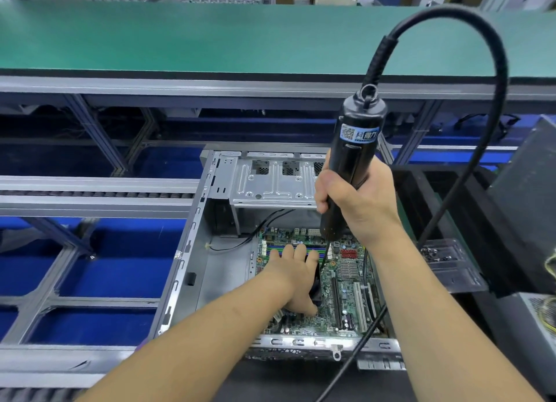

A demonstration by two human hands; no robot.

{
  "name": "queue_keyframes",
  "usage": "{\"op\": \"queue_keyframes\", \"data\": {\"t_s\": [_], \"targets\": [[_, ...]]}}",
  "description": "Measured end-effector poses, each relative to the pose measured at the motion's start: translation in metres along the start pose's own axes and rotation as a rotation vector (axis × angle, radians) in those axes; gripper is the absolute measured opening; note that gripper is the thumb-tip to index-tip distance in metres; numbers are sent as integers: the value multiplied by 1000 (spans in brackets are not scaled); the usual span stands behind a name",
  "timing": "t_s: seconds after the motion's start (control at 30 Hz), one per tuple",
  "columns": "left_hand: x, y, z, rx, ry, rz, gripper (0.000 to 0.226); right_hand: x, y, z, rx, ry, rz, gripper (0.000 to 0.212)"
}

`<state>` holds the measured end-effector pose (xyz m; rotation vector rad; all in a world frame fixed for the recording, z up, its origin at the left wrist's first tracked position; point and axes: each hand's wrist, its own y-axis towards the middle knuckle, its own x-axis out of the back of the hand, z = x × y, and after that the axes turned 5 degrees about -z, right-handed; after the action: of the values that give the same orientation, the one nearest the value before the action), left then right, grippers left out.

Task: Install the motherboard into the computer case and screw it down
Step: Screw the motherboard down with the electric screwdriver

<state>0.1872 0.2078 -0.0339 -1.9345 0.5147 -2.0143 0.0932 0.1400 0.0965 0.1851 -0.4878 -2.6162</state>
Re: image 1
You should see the yellow black cable bundle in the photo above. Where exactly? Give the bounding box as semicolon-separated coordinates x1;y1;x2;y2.
542;248;556;331

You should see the green motherboard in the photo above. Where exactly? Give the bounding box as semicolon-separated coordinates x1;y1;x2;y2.
247;227;385;338

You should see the grey power supply unit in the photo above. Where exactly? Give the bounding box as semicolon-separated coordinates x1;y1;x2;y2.
520;291;556;383

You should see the grey roller conveyor rail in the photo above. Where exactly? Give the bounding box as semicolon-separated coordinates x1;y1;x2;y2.
0;345;142;402

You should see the grey flat metal rail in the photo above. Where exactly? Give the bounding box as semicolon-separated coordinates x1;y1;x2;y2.
0;176;203;221

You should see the person's left hand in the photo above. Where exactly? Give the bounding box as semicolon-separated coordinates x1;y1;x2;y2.
261;243;321;317

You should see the clear plastic screw tray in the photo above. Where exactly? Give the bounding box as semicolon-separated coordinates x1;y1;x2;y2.
417;238;488;295

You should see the person's right hand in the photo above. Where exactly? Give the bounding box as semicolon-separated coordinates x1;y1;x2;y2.
313;150;406;254

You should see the green conveyor belt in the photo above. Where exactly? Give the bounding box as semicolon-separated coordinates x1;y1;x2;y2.
0;0;556;80

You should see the black electric screwdriver with cable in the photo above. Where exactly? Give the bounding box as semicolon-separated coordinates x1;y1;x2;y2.
316;5;510;402

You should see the grey metal computer case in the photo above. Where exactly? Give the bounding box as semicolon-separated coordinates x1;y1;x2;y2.
148;147;411;371

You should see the person's left forearm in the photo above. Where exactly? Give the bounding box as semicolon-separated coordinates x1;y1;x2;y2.
76;276;293;402

